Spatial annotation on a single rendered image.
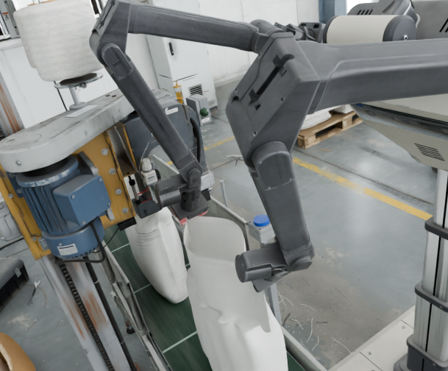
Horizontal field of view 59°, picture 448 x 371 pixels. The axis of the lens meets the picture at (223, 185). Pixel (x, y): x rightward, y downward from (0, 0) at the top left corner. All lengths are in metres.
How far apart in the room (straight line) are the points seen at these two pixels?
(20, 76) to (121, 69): 3.08
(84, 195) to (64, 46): 0.33
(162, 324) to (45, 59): 1.25
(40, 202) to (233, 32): 0.61
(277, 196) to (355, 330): 1.71
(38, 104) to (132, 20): 3.15
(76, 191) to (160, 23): 0.41
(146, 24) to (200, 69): 4.34
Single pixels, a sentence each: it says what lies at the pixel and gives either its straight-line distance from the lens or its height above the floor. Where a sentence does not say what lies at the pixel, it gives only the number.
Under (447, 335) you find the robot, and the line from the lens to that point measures 1.51.
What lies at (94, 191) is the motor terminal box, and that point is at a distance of 1.01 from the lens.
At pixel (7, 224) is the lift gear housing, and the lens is 1.32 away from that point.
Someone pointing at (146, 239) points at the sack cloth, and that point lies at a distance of 1.73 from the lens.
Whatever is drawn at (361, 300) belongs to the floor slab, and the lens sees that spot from 2.36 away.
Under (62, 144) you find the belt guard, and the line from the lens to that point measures 1.00.
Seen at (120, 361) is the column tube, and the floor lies 0.42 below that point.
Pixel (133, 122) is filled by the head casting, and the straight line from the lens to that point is 1.25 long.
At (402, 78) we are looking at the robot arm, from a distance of 0.48.
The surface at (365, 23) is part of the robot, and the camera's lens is 0.78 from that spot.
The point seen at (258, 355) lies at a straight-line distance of 1.22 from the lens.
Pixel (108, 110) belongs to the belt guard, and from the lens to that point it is 1.14.
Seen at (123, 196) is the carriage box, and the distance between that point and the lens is 1.31.
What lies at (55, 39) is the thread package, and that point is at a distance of 0.98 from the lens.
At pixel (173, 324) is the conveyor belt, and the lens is 1.85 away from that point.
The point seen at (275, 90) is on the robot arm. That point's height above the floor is 1.58.
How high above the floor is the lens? 1.69
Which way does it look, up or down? 28 degrees down
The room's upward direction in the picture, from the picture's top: 11 degrees counter-clockwise
